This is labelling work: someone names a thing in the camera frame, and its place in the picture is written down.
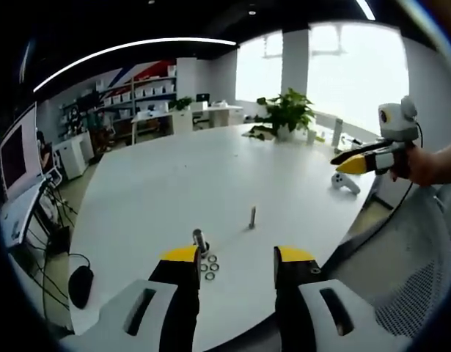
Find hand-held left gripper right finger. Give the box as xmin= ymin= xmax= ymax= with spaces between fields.
xmin=273 ymin=245 xmax=413 ymax=352

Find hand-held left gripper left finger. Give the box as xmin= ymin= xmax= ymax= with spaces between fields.
xmin=63 ymin=244 xmax=202 ymax=352

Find thick steel threaded stud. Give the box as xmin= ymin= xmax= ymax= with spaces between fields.
xmin=191 ymin=229 xmax=212 ymax=257

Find person's right hand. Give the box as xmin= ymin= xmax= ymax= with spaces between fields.
xmin=408 ymin=145 xmax=441 ymax=187

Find white game controller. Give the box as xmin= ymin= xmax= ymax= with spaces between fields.
xmin=330 ymin=172 xmax=362 ymax=195

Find potted green plant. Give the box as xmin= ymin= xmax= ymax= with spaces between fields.
xmin=256 ymin=87 xmax=317 ymax=142

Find brown wooden object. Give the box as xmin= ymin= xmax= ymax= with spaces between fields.
xmin=241 ymin=123 xmax=276 ymax=142

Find black computer mouse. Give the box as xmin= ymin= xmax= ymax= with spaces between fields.
xmin=68 ymin=265 xmax=97 ymax=309

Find grey mesh office chair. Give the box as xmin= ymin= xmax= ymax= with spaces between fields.
xmin=320 ymin=183 xmax=451 ymax=340

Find white desk drawer unit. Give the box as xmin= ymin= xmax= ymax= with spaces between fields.
xmin=171 ymin=109 xmax=194 ymax=133

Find white low cabinet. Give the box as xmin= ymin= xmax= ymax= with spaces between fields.
xmin=53 ymin=132 xmax=97 ymax=181

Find white office desk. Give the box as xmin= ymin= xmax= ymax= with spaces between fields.
xmin=131 ymin=104 xmax=245 ymax=144

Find small desk plant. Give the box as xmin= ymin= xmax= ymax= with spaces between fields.
xmin=168 ymin=96 xmax=194 ymax=111

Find rolling workstation stand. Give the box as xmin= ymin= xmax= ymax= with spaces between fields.
xmin=0 ymin=172 xmax=67 ymax=257

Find storage shelf with white bins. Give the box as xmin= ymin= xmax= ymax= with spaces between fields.
xmin=59 ymin=65 xmax=178 ymax=131

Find computer monitor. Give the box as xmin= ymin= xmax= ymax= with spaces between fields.
xmin=0 ymin=101 xmax=43 ymax=202

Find long arc ceiling light strip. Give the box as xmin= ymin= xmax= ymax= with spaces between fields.
xmin=33 ymin=37 xmax=237 ymax=93

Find tangle of black cables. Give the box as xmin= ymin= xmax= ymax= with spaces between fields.
xmin=25 ymin=190 xmax=92 ymax=323

